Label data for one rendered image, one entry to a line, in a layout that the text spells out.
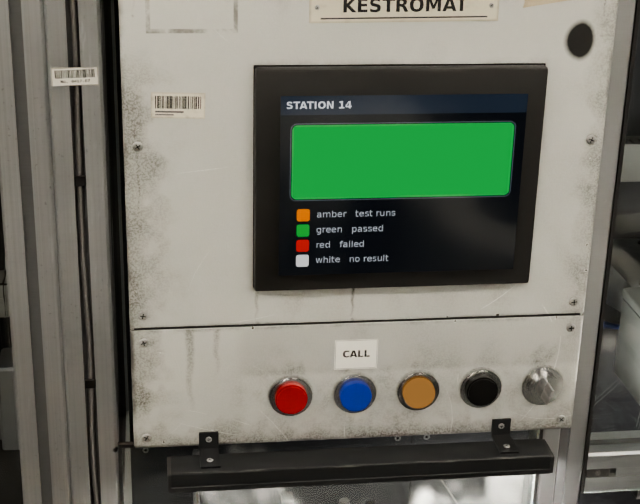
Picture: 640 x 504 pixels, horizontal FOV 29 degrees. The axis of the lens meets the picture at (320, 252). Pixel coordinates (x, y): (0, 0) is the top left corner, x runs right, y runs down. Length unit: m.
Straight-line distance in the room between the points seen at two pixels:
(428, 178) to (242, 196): 0.16
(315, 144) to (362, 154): 0.04
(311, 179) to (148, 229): 0.15
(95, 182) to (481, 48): 0.35
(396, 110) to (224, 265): 0.20
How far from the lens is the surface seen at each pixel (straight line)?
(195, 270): 1.11
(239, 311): 1.13
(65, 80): 1.07
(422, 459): 1.18
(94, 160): 1.08
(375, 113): 1.05
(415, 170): 1.08
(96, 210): 1.10
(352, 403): 1.17
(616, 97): 1.14
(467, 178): 1.09
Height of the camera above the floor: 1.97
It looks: 22 degrees down
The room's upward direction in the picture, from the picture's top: 1 degrees clockwise
